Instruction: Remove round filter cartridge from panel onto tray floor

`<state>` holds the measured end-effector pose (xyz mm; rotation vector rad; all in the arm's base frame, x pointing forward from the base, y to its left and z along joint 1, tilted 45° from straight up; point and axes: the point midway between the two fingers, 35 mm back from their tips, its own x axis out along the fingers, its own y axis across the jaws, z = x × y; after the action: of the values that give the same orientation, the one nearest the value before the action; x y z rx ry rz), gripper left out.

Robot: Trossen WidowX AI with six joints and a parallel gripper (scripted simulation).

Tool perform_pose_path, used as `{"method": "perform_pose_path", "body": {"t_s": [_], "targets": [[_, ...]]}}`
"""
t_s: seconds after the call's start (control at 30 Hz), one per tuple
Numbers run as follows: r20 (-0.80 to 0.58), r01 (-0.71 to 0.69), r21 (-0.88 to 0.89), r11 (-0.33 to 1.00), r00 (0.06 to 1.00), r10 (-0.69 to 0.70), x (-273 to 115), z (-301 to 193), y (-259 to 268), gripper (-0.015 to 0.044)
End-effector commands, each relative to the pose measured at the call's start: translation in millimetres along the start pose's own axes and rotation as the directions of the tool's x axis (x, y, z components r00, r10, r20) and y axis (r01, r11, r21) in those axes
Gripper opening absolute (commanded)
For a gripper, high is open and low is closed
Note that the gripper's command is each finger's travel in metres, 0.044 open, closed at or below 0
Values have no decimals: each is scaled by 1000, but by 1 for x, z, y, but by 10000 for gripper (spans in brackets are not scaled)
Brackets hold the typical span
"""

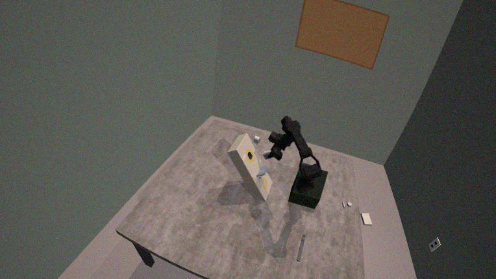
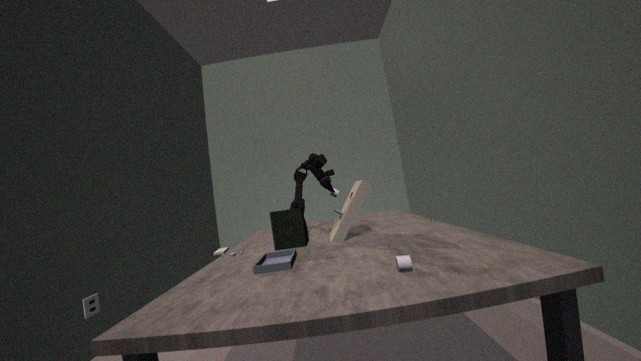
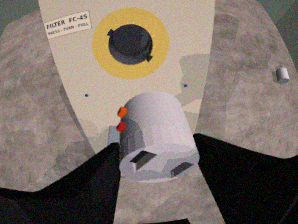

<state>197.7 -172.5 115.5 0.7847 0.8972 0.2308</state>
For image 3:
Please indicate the grey cylinder with two slots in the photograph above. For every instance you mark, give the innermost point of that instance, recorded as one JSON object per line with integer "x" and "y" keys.
{"x": 156, "y": 143}

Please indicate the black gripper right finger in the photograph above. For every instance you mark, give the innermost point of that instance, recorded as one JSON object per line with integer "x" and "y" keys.
{"x": 249, "y": 187}

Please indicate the small grey cylinder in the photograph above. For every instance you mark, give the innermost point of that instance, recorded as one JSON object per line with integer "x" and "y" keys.
{"x": 282, "y": 75}

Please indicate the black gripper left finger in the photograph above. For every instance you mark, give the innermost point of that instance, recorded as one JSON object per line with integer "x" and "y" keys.
{"x": 87, "y": 195}

